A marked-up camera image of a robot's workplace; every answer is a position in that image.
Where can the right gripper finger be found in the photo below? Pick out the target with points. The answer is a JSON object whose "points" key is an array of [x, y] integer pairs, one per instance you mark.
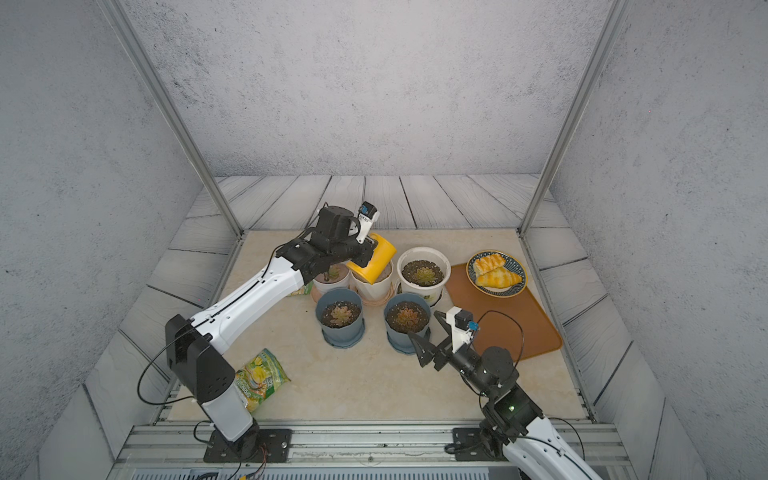
{"points": [[448, 326], [423, 348]]}

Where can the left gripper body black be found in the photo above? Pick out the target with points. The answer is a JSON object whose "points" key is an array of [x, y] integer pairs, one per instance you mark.
{"points": [[351, 250]]}

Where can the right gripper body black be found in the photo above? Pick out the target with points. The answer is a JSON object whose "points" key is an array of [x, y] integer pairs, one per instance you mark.
{"points": [[467, 364]]}

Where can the small white pot pink-green succulent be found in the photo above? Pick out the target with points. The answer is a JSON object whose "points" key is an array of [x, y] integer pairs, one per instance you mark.
{"points": [[336, 277]]}

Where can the blue pot red succulent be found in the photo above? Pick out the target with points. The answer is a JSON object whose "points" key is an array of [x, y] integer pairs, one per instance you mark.
{"points": [[404, 314]]}

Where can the yellow watering can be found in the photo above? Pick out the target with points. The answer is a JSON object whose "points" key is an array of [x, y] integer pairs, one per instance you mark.
{"points": [[381, 253]]}

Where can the white pot bright green succulent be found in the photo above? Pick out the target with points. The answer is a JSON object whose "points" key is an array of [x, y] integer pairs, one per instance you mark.
{"points": [[380, 290]]}

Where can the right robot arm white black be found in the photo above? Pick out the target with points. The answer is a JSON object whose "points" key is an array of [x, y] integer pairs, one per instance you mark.
{"points": [[514, 427]]}

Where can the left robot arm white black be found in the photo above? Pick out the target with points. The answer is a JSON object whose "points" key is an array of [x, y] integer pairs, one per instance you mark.
{"points": [[195, 347]]}

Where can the large white round pot succulent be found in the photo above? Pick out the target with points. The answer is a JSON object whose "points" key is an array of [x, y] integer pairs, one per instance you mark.
{"points": [[423, 271]]}

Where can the green orange snack packet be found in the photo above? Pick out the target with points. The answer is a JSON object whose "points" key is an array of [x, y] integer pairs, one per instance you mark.
{"points": [[304, 290]]}

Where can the brown tray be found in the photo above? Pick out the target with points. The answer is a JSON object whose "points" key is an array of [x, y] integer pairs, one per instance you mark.
{"points": [[518, 324]]}

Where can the yellow bread roll upper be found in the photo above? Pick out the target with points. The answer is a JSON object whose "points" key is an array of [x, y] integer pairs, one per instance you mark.
{"points": [[488, 262]]}

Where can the yellow bread roll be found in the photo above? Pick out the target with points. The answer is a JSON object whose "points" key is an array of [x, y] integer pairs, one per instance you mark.
{"points": [[499, 278], [488, 262]]}

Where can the yellow bread roll lower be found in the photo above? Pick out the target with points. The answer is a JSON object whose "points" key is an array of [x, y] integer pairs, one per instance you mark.
{"points": [[499, 278]]}

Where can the blue patterned plate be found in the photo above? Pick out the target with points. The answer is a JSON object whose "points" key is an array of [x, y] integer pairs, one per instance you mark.
{"points": [[512, 264]]}

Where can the green yellow candy bag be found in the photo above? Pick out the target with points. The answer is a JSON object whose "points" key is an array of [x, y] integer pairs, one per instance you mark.
{"points": [[260, 378]]}

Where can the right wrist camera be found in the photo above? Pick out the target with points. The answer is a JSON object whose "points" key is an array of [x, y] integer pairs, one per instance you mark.
{"points": [[462, 327]]}

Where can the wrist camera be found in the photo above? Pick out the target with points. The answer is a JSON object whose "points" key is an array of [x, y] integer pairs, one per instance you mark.
{"points": [[367, 216], [462, 327]]}

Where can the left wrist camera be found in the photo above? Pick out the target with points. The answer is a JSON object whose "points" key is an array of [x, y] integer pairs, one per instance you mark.
{"points": [[367, 216]]}

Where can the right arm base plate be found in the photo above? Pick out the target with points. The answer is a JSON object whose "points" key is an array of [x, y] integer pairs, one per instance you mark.
{"points": [[471, 444]]}

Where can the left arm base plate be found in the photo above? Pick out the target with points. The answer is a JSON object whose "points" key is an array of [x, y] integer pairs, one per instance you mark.
{"points": [[257, 445]]}

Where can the front aluminium rail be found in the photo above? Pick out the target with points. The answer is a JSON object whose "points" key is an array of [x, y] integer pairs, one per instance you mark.
{"points": [[319, 450]]}

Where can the left aluminium frame post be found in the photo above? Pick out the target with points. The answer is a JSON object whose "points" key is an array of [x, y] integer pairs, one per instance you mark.
{"points": [[129, 40]]}

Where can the aluminium frame post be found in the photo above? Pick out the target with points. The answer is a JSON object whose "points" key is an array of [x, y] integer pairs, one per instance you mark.
{"points": [[609, 33], [129, 40]]}

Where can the right aluminium frame post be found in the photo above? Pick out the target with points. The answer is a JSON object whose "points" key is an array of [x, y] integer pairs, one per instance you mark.
{"points": [[609, 33]]}

